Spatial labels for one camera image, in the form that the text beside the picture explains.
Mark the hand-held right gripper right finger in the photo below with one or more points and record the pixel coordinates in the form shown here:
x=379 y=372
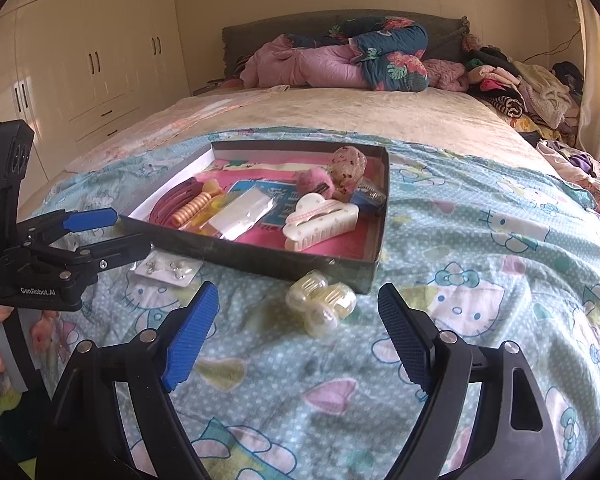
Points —
x=405 y=340

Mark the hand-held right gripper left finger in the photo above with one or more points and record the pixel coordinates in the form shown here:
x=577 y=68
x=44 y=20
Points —
x=190 y=340

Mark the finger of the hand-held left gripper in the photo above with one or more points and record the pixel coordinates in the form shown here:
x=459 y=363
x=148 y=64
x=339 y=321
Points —
x=92 y=219
x=115 y=252

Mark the cream pearl hair clip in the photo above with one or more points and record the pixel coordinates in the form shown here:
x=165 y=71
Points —
x=325 y=300

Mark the dark cardboard box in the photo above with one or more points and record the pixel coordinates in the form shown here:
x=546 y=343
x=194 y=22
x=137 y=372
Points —
x=260 y=260

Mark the yellow hair clip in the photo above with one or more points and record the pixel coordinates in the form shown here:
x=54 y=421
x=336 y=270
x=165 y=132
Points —
x=220 y=204

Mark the sheer red-dotted hair bow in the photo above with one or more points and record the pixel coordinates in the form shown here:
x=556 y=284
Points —
x=347 y=162

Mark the earring card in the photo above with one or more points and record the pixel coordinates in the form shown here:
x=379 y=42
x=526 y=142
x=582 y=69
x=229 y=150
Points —
x=167 y=270

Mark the blue cartoon printed blanket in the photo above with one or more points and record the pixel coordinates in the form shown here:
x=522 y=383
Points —
x=480 y=285

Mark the pink book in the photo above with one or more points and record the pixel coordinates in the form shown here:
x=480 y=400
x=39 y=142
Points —
x=352 y=242

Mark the pink floral sheet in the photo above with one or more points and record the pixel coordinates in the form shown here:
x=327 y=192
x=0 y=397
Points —
x=180 y=120

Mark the clear plastic bag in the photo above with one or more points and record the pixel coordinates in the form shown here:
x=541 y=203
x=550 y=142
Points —
x=245 y=210

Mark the small blue hair accessory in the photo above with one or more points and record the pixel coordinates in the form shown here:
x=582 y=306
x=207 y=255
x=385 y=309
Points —
x=362 y=201

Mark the white claw hair clip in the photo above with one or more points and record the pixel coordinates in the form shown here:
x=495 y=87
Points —
x=320 y=220

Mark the gold coil hair accessory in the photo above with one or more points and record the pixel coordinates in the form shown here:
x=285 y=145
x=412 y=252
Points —
x=374 y=191

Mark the cream wardrobe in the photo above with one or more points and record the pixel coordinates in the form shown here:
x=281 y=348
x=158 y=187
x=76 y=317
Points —
x=95 y=45

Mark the pink pompom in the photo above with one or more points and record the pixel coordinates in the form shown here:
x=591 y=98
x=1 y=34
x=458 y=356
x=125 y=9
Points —
x=311 y=185

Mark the green cloth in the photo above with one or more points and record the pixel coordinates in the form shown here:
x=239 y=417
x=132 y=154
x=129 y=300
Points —
x=0 y=410

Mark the beige bedspread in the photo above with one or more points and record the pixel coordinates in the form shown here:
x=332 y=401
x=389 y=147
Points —
x=360 y=115

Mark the grey headboard cover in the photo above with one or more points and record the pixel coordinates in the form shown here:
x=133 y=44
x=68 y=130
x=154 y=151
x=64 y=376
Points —
x=252 y=35

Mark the white bag of clothes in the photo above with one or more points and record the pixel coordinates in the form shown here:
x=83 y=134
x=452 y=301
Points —
x=580 y=165

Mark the pink quilt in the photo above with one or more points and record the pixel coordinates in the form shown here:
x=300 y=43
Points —
x=305 y=70

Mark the pink fuzzy blanket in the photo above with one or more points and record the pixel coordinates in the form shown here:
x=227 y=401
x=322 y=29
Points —
x=445 y=74

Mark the blue floral quilt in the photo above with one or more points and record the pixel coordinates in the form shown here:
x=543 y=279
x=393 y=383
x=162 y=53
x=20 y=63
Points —
x=395 y=60

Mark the pile of clothes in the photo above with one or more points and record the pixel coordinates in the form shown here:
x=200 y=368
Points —
x=530 y=85

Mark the cream curtain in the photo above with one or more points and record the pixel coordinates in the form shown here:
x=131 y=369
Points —
x=597 y=70

